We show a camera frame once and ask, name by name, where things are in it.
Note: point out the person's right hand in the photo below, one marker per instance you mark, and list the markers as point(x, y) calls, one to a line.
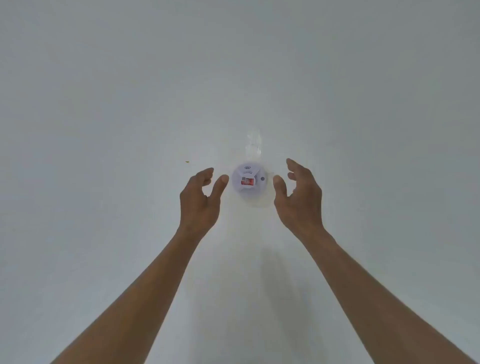
point(302, 206)

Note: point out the person's left hand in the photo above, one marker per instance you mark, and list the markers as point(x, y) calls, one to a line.
point(197, 210)

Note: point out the person's right thumb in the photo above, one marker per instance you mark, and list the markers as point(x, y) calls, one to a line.
point(279, 187)

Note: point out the person's left thumb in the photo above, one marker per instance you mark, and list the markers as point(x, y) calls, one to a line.
point(218, 186)

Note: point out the person's right middle finger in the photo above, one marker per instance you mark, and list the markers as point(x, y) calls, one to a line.
point(291, 175)

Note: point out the person's left forearm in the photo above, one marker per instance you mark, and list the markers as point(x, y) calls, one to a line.
point(127, 300)

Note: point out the person's right forearm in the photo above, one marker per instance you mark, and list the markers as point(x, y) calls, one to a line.
point(386, 300)

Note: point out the white round smoke detector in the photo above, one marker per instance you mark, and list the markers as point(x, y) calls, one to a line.
point(248, 180)

